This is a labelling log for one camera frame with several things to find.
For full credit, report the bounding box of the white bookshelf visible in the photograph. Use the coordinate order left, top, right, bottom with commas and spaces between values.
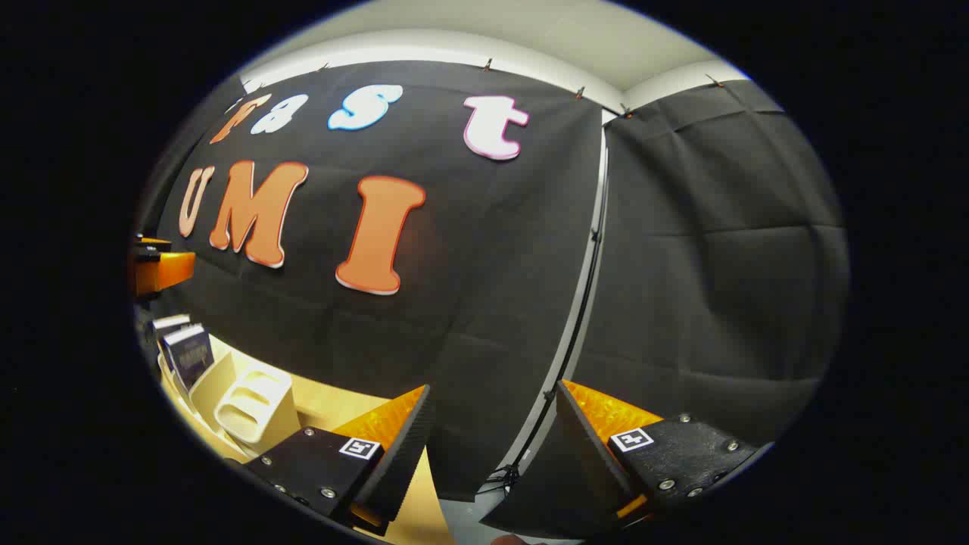
157, 350, 301, 460

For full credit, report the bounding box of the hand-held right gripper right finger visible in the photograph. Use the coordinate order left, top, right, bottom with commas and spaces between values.
556, 380, 775, 525

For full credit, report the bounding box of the metal frame pole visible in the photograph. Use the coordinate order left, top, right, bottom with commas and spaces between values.
484, 121, 611, 497

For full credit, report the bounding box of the blue cover book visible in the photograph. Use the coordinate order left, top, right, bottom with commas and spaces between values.
161, 324, 215, 392

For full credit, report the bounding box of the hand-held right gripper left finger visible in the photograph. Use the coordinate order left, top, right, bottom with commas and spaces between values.
244, 384, 438, 537

